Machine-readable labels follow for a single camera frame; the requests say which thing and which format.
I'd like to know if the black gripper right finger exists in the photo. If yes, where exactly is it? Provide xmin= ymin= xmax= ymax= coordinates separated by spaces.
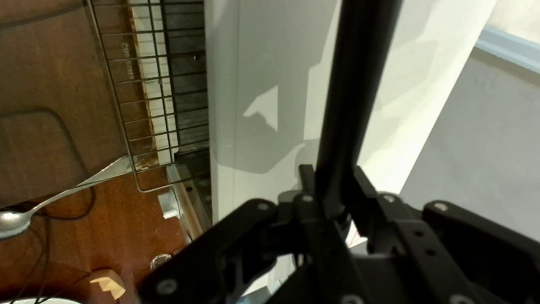
xmin=351 ymin=168 xmax=540 ymax=304

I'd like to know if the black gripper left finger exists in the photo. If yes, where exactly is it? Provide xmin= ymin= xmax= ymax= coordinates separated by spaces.
xmin=138 ymin=163 xmax=337 ymax=304

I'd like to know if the long black stick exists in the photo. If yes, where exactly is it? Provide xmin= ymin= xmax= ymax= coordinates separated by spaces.
xmin=315 ymin=0 xmax=403 ymax=221

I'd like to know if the white toaster oven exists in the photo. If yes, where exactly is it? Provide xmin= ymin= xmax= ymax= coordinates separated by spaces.
xmin=86 ymin=0 xmax=497 ymax=217

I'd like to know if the white dinner plate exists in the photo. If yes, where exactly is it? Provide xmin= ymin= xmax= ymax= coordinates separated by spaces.
xmin=0 ymin=297 xmax=81 ymax=304

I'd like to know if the large metal spoon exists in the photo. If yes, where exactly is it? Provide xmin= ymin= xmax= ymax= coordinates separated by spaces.
xmin=0 ymin=155 xmax=131 ymax=239

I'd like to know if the thin black mouse cable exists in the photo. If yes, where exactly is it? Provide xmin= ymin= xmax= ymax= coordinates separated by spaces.
xmin=0 ymin=106 xmax=97 ymax=304

